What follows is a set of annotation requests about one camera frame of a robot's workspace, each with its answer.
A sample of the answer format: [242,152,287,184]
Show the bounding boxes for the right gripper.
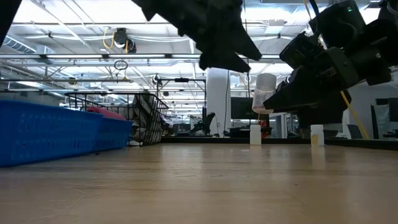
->
[263,30,361,129]

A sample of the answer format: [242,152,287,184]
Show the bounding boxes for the hanging cable reel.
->
[112,27,138,54]

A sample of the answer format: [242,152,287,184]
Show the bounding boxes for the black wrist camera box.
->
[308,0,367,48]

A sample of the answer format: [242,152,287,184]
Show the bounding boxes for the black computer monitor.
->
[230,96,259,121]

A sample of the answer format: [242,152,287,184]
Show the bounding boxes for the black office chair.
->
[190,112,216,137]

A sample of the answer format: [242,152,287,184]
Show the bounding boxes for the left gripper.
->
[132,0,263,73]

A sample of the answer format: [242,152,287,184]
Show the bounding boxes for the white plastic pill bottle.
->
[251,73,277,115]
[310,124,325,147]
[249,124,262,146]

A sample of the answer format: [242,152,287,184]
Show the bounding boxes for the white building column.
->
[206,67,232,138]

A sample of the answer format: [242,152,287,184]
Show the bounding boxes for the pink bandage roll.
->
[86,106,127,121]

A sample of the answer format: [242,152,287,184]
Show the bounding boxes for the yellow cable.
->
[340,90,371,140]

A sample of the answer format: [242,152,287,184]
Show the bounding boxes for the black wire basket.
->
[64,91,170,147]

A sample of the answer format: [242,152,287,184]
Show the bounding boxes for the blue plastic basket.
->
[0,99,105,168]
[93,116,135,154]

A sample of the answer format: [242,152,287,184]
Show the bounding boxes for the grey patterned cloth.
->
[128,93,159,147]

